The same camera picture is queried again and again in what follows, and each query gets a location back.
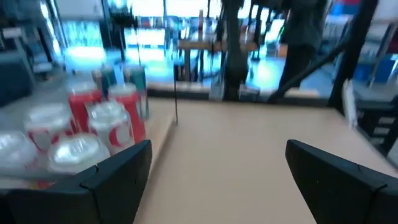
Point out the black aluminium rig frame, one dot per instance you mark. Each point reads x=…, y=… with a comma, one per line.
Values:
x=354, y=46

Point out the distant wooden desk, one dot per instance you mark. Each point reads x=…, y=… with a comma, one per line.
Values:
x=199, y=45

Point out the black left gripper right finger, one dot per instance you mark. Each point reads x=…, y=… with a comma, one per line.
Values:
x=348, y=199

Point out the dark grey cabinet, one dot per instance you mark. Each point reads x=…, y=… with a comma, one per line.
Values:
x=15, y=81

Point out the white paper label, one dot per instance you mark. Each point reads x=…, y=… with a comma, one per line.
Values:
x=349, y=102

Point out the black frame wooden shelf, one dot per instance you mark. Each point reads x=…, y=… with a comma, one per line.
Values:
x=160, y=130

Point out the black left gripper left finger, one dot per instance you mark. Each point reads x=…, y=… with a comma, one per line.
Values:
x=77, y=205

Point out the person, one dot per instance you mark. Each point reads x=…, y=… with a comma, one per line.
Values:
x=303, y=37

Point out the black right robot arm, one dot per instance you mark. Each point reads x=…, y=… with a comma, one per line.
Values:
x=234, y=56

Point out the silver Diet Coke can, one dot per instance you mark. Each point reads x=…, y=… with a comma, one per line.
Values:
x=48, y=121
x=77, y=152
x=15, y=152
x=109, y=124

